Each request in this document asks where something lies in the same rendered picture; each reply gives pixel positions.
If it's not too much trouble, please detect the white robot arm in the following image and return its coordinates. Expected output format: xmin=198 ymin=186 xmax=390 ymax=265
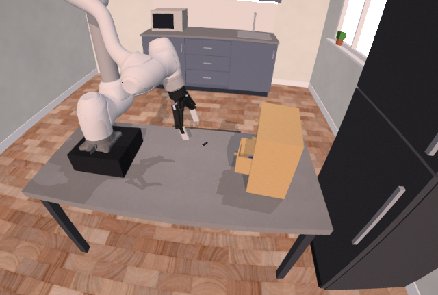
xmin=65 ymin=0 xmax=185 ymax=154

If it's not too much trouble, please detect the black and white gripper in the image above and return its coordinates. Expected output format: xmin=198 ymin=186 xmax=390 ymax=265
xmin=168 ymin=86 xmax=199 ymax=140

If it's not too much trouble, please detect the small wooden chest of drawers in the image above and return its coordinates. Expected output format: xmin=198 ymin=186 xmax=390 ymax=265
xmin=246 ymin=102 xmax=304 ymax=199

